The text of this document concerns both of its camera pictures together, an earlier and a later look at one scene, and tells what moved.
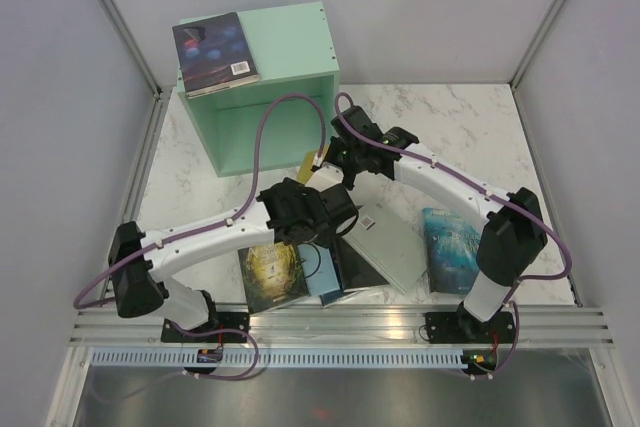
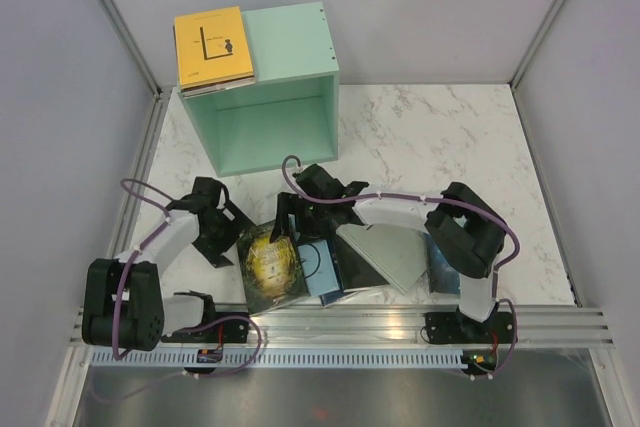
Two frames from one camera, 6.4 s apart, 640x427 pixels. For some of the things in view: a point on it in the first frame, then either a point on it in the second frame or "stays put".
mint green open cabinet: (294, 55) stays put
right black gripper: (335, 145) → (287, 204)
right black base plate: (459, 327) stays put
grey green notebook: (397, 251) stays put
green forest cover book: (272, 274) stays put
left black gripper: (325, 236) → (214, 252)
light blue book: (319, 268) stays put
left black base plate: (171, 333) stays put
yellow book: (305, 173) → (213, 48)
